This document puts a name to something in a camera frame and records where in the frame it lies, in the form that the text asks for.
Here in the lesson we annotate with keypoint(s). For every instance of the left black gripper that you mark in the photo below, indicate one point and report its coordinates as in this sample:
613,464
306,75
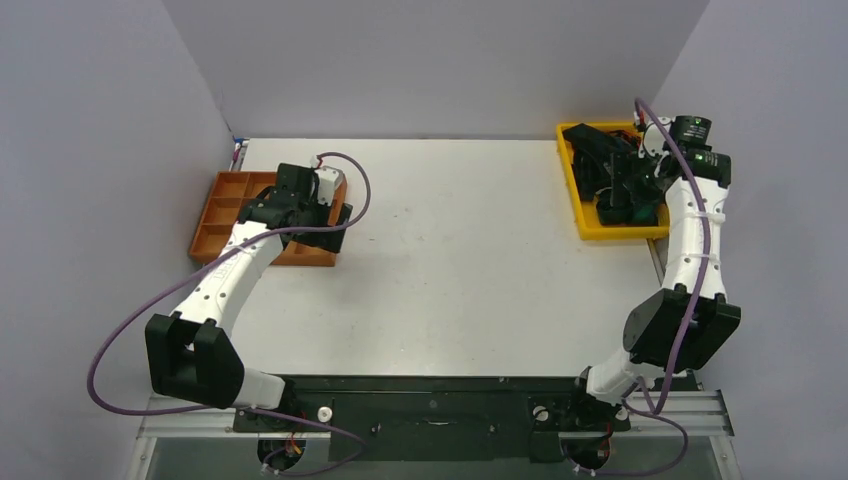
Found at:
327,240

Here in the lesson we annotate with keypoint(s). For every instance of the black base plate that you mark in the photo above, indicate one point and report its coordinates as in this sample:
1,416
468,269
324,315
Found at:
439,419

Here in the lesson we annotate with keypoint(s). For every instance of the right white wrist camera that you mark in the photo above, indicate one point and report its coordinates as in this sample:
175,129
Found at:
652,142

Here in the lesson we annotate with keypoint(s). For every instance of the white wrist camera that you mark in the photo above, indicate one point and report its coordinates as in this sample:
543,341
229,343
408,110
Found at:
652,142
328,181

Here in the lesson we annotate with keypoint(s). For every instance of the aluminium rail frame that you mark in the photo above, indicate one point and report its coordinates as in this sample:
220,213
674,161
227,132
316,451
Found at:
701,413

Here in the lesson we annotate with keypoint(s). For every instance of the pile of dark ties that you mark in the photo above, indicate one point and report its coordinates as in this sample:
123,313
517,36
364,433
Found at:
594,153

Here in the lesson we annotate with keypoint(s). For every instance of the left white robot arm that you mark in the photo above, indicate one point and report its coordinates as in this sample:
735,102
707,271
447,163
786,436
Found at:
190,353

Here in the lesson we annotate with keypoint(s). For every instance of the yellow plastic bin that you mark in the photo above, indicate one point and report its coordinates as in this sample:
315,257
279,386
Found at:
586,220

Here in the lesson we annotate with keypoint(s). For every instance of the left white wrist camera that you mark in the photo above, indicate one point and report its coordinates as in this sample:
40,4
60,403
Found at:
328,181

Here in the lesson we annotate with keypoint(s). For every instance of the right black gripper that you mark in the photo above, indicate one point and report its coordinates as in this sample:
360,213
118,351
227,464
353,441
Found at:
613,171

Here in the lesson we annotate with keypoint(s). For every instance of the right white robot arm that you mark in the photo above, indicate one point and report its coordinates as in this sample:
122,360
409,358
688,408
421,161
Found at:
689,318

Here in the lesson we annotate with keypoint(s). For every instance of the orange compartment tray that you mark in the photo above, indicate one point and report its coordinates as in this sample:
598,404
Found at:
230,192

